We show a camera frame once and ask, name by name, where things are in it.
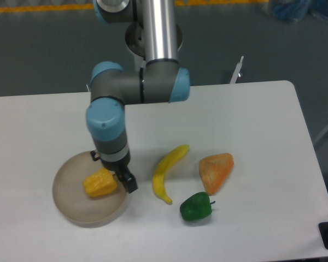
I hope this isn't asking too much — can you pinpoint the beige round plate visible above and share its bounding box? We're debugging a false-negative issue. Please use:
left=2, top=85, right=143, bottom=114
left=52, top=151, right=129, bottom=228

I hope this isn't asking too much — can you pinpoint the yellow toy bell pepper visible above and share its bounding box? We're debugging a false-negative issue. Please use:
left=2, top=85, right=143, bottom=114
left=83, top=168, right=118, bottom=198

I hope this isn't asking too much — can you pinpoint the blue plastic bag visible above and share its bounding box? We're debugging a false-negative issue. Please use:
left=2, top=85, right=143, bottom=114
left=268, top=0, right=328, bottom=22

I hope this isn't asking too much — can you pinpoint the orange toy fruit slice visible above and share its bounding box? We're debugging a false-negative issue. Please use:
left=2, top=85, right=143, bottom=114
left=198, top=153, right=234, bottom=196

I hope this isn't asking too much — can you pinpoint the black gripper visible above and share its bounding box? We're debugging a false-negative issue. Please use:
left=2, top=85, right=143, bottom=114
left=90, top=150, right=138, bottom=194

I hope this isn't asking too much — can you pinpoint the white table frame bracket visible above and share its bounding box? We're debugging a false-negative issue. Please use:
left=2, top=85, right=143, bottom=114
left=230, top=56, right=244, bottom=84

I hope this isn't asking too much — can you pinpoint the green toy bell pepper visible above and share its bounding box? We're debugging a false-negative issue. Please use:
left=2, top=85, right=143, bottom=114
left=179, top=192, right=215, bottom=222

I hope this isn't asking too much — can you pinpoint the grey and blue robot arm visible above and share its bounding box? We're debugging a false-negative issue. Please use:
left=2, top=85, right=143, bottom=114
left=86, top=1, right=190, bottom=193

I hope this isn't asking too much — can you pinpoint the yellow toy banana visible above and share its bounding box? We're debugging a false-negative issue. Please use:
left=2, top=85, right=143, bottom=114
left=152, top=145, right=190, bottom=205

